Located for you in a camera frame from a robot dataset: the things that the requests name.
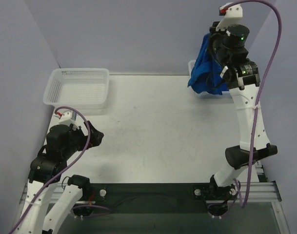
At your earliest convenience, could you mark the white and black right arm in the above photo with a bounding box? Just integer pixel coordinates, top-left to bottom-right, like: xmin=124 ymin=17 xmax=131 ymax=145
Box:
xmin=207 ymin=21 xmax=277 ymax=189

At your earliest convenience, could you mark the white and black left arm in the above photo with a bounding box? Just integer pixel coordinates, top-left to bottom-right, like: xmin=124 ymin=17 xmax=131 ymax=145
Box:
xmin=14 ymin=121 xmax=104 ymax=234

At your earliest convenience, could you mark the empty white plastic basket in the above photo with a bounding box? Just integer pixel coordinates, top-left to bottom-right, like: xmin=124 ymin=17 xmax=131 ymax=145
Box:
xmin=43 ymin=68 xmax=110 ymax=111

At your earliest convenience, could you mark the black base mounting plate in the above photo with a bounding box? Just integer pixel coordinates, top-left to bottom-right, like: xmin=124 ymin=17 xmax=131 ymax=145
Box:
xmin=72 ymin=183 xmax=236 ymax=218

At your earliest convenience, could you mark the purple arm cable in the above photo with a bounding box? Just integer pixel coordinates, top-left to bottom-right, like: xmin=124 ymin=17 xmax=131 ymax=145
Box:
xmin=9 ymin=106 xmax=112 ymax=234
xmin=221 ymin=0 xmax=281 ymax=208

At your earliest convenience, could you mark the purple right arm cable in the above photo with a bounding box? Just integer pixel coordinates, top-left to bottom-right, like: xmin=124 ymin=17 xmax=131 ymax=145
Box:
xmin=221 ymin=0 xmax=281 ymax=208

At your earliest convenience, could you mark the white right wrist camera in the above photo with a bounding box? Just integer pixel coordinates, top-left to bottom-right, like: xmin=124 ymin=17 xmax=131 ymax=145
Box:
xmin=216 ymin=2 xmax=243 ymax=32

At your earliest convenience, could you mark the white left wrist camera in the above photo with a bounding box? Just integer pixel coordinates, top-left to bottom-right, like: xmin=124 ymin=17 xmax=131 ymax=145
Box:
xmin=54 ymin=110 xmax=78 ymax=128

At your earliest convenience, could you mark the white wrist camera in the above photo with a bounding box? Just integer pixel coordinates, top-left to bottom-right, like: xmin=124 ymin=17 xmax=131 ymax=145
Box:
xmin=216 ymin=2 xmax=243 ymax=32
xmin=54 ymin=110 xmax=78 ymax=128

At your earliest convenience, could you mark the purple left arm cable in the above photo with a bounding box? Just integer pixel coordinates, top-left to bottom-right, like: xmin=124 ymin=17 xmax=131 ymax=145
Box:
xmin=9 ymin=106 xmax=112 ymax=234

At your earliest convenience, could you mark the white basket with towels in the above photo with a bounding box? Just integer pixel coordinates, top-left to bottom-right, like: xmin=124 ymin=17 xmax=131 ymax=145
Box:
xmin=188 ymin=59 xmax=232 ymax=99

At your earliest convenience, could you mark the blue towel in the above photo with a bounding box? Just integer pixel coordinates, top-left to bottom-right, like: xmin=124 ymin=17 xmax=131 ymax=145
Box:
xmin=188 ymin=33 xmax=228 ymax=95

